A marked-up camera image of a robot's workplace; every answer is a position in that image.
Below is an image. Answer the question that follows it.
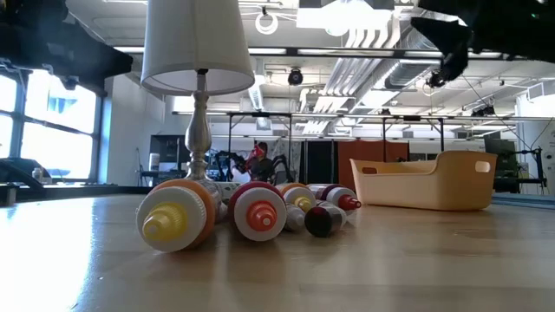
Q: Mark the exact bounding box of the black partition panel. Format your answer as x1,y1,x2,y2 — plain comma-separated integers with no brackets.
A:
303,140,335,185

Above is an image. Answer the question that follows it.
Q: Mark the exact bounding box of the orange-capped red coloring bottle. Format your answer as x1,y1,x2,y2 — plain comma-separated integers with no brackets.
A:
227,180,288,243

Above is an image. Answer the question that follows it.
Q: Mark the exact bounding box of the white ceiling light fixture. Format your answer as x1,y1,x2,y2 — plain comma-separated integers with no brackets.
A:
296,6,394,31

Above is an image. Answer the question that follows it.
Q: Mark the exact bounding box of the black aluminium table frame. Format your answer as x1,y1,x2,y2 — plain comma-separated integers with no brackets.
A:
0,181,153,207

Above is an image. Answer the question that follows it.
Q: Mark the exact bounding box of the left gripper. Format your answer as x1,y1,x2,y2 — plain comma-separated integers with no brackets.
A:
0,21,134,91

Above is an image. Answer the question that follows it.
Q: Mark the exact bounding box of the gray side table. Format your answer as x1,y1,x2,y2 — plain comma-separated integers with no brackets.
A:
492,192,555,211

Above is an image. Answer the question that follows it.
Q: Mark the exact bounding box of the large window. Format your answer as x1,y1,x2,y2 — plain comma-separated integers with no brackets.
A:
0,68,105,185

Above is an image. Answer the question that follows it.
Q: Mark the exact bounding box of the white shade silver table lamp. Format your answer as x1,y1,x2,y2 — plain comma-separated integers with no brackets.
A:
140,0,256,194

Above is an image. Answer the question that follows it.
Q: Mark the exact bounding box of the black background monitor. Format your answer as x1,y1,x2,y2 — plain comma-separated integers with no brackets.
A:
149,134,192,173

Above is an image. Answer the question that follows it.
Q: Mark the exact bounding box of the white cable coil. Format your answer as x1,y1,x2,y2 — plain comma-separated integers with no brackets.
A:
254,11,279,36

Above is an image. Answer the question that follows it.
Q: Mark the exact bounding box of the dark background monitor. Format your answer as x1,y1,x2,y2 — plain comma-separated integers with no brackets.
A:
484,137,518,174

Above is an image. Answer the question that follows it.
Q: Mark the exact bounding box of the small food coloring bottle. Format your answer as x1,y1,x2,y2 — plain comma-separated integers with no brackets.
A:
284,203,307,232
304,203,348,238

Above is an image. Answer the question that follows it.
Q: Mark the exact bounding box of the red-capped maroon coloring bottle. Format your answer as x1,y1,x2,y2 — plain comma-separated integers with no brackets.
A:
307,183,362,212

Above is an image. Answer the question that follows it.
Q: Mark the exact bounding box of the person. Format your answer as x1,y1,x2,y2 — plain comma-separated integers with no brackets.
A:
245,141,278,183

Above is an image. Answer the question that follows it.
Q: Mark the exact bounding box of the silver ventilation duct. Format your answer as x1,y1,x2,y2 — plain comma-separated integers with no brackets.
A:
383,25,443,90

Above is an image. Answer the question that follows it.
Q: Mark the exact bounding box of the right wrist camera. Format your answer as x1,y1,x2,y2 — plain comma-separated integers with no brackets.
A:
427,70,448,89

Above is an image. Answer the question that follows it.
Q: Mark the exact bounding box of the black equipment stand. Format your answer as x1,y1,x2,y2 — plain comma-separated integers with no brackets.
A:
493,146,548,195

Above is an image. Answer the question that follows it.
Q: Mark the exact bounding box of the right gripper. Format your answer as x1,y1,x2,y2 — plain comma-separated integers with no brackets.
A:
410,0,517,81

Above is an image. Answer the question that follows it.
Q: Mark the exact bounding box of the yellow-capped orange coloring bottle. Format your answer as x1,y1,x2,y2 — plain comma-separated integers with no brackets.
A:
275,182,317,213
135,179,217,254

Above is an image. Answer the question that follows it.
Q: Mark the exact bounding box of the yellow plastic basket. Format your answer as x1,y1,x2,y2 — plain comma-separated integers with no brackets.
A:
349,150,499,212

